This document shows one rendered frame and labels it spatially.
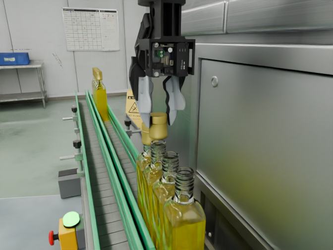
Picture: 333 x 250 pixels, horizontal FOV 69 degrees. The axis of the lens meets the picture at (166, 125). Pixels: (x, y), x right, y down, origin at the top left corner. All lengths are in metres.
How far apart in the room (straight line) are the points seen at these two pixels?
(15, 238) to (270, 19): 0.89
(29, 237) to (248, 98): 0.77
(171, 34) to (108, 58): 5.90
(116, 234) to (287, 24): 0.56
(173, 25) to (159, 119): 0.16
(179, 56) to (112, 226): 0.47
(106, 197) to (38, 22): 5.63
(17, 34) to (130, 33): 2.39
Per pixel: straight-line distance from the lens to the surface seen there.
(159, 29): 0.36
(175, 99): 0.43
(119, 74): 6.33
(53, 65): 6.22
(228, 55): 0.45
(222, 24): 0.49
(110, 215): 0.72
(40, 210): 1.03
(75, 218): 0.78
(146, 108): 0.40
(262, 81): 0.40
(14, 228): 0.99
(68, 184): 1.02
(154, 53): 0.37
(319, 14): 0.35
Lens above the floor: 1.32
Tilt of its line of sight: 19 degrees down
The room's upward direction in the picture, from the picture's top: straight up
